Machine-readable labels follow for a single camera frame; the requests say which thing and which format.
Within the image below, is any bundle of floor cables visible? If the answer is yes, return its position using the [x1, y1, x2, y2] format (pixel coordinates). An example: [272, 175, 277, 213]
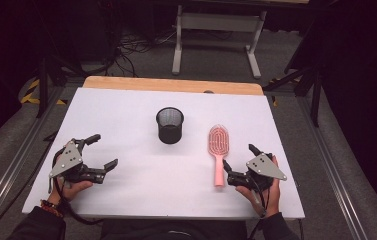
[85, 26, 177, 78]

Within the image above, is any pink hairbrush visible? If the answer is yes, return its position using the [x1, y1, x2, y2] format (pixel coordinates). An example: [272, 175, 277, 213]
[208, 124, 231, 188]

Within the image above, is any person's right hand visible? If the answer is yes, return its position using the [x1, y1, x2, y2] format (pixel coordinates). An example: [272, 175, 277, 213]
[235, 155, 281, 219]

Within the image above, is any grey metal table frame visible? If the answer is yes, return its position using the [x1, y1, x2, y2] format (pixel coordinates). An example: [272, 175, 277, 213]
[171, 4, 268, 80]

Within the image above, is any person's left hand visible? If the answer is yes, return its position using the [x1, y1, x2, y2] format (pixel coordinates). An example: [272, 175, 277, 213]
[46, 177, 94, 206]

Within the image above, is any grey metal floor rail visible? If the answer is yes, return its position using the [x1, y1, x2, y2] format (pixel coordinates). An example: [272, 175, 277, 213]
[296, 97, 370, 240]
[0, 87, 64, 240]

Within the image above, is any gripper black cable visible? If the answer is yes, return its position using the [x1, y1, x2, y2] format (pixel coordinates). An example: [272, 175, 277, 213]
[246, 173, 272, 240]
[47, 147, 105, 226]

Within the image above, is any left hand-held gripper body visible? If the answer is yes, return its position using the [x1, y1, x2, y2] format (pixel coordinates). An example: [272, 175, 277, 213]
[48, 138, 107, 194]

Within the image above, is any beaded bracelet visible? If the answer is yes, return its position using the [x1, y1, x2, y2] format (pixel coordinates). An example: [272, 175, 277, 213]
[39, 199, 64, 219]

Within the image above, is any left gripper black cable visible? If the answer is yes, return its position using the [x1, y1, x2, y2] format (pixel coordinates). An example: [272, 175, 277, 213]
[47, 147, 105, 226]

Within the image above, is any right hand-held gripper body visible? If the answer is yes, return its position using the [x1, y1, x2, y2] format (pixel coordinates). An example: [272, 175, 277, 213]
[227, 152, 288, 192]

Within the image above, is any person's dark clothed lap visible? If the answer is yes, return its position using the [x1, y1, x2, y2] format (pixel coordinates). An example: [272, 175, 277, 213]
[99, 218, 249, 240]

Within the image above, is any black tripod stand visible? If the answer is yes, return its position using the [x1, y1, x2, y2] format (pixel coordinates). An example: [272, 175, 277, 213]
[263, 19, 324, 128]
[35, 56, 87, 119]

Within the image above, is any wooden table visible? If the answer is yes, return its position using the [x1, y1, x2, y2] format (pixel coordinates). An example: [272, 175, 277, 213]
[82, 75, 265, 97]

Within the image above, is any yellow black hazard tape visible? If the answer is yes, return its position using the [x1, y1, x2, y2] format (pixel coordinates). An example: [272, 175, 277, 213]
[20, 78, 68, 106]

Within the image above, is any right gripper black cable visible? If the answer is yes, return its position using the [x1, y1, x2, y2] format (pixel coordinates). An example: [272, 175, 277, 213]
[246, 173, 272, 240]

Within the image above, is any black mesh pen holder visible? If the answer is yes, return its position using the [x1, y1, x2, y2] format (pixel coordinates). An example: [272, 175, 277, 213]
[155, 106, 185, 145]

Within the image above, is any white table mat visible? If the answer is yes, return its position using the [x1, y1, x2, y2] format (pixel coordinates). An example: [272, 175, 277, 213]
[21, 87, 306, 220]

